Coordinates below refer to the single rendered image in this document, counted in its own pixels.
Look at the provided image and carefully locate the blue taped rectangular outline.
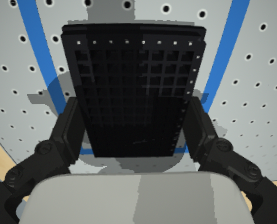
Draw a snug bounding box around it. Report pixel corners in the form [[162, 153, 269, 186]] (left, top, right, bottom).
[[17, 0, 250, 115]]

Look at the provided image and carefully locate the black well plate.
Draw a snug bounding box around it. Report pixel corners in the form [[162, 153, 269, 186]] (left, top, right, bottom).
[[60, 23, 207, 158]]

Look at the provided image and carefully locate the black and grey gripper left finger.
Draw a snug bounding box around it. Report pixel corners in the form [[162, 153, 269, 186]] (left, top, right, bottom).
[[0, 97, 86, 224]]

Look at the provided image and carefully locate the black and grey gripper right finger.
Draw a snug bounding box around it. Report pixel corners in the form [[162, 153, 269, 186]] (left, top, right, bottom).
[[182, 96, 277, 224]]

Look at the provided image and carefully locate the grey rectangular base plate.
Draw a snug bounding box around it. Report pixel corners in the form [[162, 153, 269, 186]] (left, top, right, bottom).
[[0, 0, 277, 182]]

